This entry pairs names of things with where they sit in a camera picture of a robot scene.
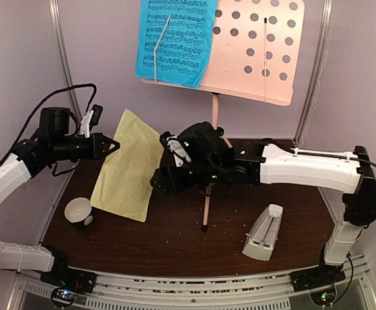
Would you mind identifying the white bowl dark outside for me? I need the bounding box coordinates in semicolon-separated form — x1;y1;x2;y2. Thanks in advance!
64;197;94;228

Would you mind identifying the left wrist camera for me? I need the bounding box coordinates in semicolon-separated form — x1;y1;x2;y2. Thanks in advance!
77;104;103;138

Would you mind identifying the blue sheet music paper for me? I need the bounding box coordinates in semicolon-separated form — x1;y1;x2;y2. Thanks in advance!
135;0;217;88

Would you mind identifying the right frame post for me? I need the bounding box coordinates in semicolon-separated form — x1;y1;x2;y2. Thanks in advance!
294;0;336;147

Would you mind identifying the pink music stand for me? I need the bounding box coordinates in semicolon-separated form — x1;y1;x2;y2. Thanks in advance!
140;0;306;232

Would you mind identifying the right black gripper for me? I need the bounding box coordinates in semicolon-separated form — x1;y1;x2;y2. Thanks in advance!
150;161;222;197

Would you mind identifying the aluminium front rail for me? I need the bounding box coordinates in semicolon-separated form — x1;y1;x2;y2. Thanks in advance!
13;254;376;310

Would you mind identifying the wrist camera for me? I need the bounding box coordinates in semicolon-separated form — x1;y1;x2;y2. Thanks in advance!
77;104;103;138
160;131;192;167

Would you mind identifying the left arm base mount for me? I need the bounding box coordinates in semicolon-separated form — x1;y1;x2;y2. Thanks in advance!
38;268;97;309

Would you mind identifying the left frame post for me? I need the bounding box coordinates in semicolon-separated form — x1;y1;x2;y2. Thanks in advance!
48;0;83;125

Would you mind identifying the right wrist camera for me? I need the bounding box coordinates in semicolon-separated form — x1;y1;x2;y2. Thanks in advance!
160;131;192;167

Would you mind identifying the grey metronome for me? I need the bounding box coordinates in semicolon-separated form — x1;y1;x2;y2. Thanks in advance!
242;204;283;262

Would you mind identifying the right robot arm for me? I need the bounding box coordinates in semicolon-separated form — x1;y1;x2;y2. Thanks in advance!
150;121;376;285

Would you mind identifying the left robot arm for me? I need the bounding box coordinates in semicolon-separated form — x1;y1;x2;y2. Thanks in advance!
0;105;120;287

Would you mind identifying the yellow paper sheet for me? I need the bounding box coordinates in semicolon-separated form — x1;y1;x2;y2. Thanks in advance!
90;109;163;223

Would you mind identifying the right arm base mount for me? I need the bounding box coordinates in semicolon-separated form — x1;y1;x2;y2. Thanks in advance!
290;265;346;307

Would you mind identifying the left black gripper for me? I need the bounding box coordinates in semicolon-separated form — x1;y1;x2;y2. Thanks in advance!
52;132;120;161

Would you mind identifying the frame post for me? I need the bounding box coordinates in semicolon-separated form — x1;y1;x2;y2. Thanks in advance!
48;0;83;125
294;0;336;147

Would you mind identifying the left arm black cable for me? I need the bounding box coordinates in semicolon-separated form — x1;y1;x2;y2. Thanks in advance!
0;83;98;172

